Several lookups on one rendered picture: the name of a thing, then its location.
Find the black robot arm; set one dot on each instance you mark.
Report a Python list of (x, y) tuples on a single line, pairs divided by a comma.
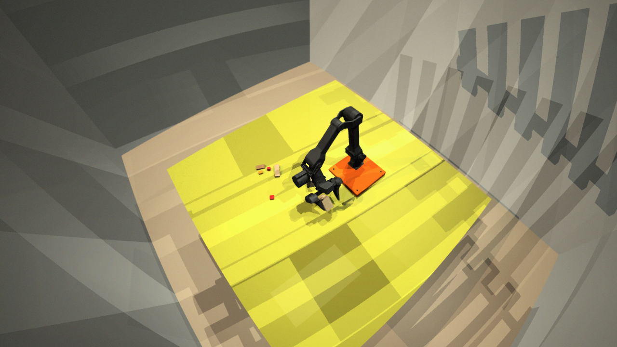
[(316, 157)]

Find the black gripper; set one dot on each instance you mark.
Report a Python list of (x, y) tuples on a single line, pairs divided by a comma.
[(313, 197)]

